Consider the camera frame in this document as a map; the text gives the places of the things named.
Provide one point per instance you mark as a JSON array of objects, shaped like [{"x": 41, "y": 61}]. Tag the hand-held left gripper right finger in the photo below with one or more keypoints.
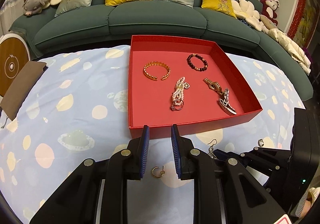
[{"x": 176, "y": 154}]

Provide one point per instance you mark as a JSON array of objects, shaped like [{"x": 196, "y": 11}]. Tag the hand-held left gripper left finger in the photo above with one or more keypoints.
[{"x": 143, "y": 154}]

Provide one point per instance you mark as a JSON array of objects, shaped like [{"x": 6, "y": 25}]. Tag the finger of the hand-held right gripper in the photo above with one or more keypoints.
[
  {"x": 221, "y": 154},
  {"x": 265, "y": 154}
]

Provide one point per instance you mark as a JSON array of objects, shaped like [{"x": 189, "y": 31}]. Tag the silver drop earring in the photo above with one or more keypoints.
[{"x": 212, "y": 152}]

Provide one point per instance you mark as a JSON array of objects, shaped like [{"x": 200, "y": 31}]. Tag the gold hoop earring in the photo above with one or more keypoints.
[{"x": 153, "y": 172}]

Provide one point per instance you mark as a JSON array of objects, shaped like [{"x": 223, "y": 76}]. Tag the red cardboard box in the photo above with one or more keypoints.
[{"x": 155, "y": 104}]

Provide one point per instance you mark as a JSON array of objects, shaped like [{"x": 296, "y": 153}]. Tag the gold wristwatch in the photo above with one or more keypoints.
[{"x": 211, "y": 83}]

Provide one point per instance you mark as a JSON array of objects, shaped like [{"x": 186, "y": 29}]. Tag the gold bangle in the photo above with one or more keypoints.
[{"x": 145, "y": 71}]

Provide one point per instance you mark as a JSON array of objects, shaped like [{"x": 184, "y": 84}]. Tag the person's right hand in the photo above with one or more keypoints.
[{"x": 313, "y": 194}]

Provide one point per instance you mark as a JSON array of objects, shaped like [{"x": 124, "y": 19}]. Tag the blue spotted tablecloth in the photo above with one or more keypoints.
[{"x": 75, "y": 114}]

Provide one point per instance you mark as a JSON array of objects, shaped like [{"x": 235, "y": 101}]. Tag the purple fabric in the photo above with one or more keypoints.
[{"x": 308, "y": 54}]

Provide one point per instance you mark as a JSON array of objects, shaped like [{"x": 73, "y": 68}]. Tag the cream satin blanket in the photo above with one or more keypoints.
[{"x": 287, "y": 46}]

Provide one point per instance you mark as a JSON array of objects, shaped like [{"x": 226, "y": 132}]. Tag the beige plush pillow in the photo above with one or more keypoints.
[{"x": 266, "y": 23}]

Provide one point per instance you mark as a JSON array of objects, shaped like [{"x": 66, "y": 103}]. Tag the dark green sofa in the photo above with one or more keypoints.
[{"x": 155, "y": 18}]

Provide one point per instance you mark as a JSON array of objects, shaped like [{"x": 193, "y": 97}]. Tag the brown cloth pad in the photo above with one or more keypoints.
[{"x": 22, "y": 86}]

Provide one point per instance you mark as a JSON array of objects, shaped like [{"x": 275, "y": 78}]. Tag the cream flower-shaped cushion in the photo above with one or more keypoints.
[{"x": 246, "y": 10}]

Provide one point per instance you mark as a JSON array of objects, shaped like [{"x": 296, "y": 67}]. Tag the red monkey plush toy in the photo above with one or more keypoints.
[{"x": 268, "y": 1}]

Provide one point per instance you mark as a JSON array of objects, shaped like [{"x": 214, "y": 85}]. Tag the white round wood-top device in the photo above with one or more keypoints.
[{"x": 11, "y": 51}]

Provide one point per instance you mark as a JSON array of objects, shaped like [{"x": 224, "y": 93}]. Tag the grey pig plush toy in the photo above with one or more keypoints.
[{"x": 37, "y": 0}]

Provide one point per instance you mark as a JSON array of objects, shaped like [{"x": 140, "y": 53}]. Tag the white sheer curtain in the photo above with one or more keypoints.
[{"x": 10, "y": 6}]

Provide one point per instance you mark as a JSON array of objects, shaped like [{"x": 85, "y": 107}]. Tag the red framed wall hanging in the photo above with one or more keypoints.
[{"x": 306, "y": 21}]

